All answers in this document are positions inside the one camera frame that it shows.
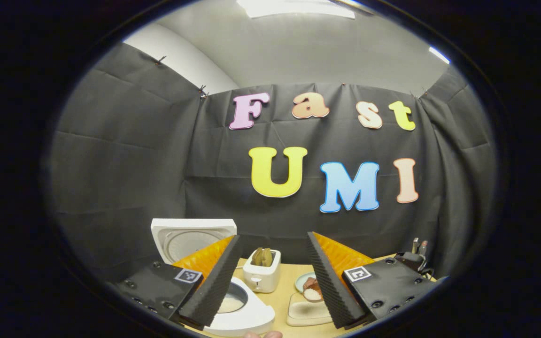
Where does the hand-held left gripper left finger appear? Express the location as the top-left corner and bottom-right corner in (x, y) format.
(113, 235), (243, 330)

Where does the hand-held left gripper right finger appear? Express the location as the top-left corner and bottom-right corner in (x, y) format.
(306, 232), (439, 330)

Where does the brown wooden spoon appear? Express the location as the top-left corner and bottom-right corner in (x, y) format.
(302, 282), (326, 302)

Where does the glass rice tray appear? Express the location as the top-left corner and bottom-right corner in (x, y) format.
(286, 293), (335, 327)

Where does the white rice cooker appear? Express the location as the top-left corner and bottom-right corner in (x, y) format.
(151, 218), (276, 337)

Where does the pale blue plate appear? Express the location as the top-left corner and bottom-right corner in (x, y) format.
(295, 272), (318, 294)

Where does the white toaster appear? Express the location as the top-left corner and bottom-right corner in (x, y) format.
(243, 248), (281, 293)

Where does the black backdrop cloth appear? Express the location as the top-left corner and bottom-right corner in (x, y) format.
(50, 42), (496, 282)

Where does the small ceiling light panel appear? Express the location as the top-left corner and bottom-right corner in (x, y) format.
(429, 46), (450, 64)

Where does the large ceiling light panel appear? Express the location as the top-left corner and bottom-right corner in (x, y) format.
(237, 0), (356, 19)

